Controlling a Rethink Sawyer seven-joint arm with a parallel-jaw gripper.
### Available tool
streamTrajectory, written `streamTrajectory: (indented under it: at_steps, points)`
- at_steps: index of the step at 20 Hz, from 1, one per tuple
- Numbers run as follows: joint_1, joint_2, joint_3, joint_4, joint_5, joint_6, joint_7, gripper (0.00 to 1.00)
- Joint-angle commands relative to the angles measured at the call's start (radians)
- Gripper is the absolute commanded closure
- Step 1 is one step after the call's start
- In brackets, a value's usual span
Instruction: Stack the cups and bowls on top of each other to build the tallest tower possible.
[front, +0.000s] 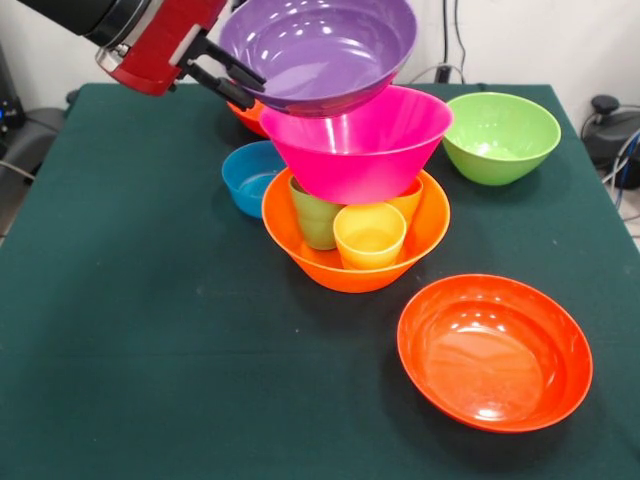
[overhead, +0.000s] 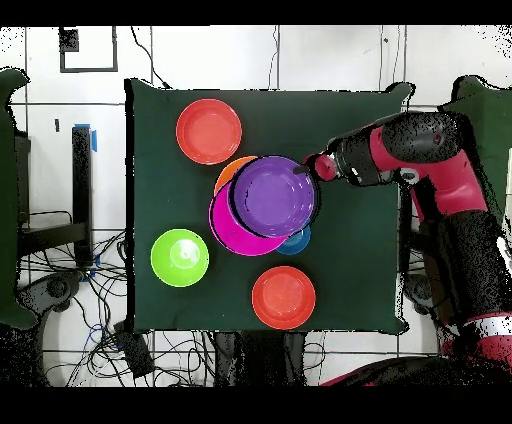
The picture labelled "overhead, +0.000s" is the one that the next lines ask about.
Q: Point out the purple plastic bowl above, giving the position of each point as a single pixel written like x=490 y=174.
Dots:
x=274 y=196

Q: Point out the orange plastic bowl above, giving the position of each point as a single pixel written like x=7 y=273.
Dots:
x=230 y=172

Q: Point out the pink plastic bowl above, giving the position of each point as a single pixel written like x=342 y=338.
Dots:
x=228 y=232

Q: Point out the red plastic bowl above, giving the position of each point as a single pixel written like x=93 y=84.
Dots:
x=209 y=132
x=284 y=298

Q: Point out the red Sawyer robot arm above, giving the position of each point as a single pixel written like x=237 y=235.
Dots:
x=452 y=180

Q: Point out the blue plastic bowl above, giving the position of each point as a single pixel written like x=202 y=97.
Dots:
x=298 y=242

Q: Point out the dark green table cloth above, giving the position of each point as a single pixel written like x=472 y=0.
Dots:
x=172 y=160

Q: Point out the green plastic bowl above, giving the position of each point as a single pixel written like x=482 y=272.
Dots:
x=180 y=258

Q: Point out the black rounded floor machine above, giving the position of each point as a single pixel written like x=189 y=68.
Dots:
x=56 y=288
x=416 y=290

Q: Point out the neighbouring green cloth table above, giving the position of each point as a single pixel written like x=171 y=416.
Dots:
x=492 y=120
x=8 y=200

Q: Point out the blue tape strip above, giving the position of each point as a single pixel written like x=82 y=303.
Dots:
x=94 y=140

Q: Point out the black metal stand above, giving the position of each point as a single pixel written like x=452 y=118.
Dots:
x=82 y=180

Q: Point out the black power adapter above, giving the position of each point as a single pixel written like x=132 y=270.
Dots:
x=134 y=348

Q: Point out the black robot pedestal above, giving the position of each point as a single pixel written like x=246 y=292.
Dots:
x=260 y=356

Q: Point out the black square floor frame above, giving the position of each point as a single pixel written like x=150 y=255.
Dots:
x=88 y=70

